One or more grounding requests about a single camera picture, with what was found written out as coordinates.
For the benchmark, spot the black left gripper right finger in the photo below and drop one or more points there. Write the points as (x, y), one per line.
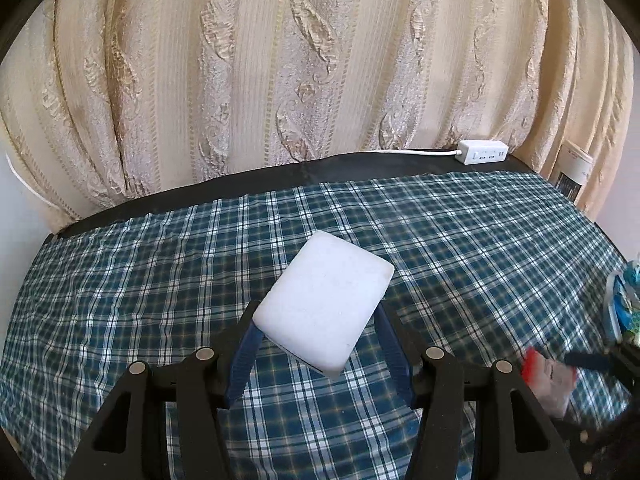
(513, 438)

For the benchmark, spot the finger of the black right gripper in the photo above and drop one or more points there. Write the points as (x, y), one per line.
(599, 362)

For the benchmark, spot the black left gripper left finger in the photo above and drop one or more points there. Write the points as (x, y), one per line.
(128, 437)

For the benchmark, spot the red white snack packet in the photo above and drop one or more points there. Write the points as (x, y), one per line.
(552, 382)

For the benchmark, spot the blue plaid bed cloth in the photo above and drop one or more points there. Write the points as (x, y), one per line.
(486, 266)

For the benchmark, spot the white air purifier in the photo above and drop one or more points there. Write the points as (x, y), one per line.
(571, 170)

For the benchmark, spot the black mattress edge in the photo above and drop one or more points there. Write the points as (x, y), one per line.
(333, 169)

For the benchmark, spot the white power strip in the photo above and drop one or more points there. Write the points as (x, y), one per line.
(477, 152)

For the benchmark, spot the beige patterned curtain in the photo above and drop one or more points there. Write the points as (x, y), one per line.
(104, 101)

